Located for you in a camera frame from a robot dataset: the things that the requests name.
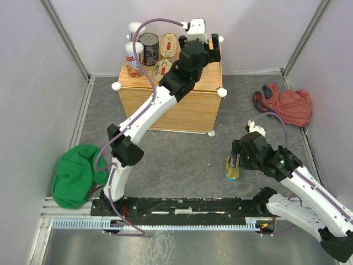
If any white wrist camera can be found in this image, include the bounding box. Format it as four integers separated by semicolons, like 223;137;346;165
181;18;208;43
245;120;266;137

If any gold rectangular tin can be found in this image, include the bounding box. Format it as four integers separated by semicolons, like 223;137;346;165
225;156;240;181

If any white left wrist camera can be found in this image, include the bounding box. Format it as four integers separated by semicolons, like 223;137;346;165
181;18;208;43

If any red cloth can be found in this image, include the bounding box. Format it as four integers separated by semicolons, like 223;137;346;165
252;82;312;127

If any dark blue round can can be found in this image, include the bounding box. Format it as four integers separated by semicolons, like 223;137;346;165
140;33;159;66

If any wooden cube cabinet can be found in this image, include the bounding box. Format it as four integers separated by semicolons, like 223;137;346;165
119;62;222;134

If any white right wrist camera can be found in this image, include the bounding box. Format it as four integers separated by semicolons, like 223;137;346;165
245;120;266;137

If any tall white-lid can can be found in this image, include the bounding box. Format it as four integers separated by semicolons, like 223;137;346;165
127;22;146;42
125;41;144;78

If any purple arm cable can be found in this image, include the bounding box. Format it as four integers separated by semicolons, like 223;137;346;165
252;112;353;237
93;18;191;237

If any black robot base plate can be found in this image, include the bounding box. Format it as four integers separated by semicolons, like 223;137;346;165
90;197;274;226

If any light blue cable duct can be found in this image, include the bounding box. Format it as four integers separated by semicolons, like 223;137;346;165
51;216;275;230

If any green cloth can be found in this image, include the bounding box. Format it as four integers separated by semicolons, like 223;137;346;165
51;144;109;209

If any red oval tin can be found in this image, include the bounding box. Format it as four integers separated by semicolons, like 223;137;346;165
153;59;172;83
159;33;178;63

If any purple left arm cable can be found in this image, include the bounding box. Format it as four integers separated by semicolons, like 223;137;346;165
93;18;191;237

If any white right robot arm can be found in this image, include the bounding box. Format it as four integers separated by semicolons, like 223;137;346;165
229;131;352;263

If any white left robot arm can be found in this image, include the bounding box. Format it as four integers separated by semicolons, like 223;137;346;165
100;34;221;215

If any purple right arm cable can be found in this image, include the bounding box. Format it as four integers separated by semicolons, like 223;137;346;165
252;112;353;237

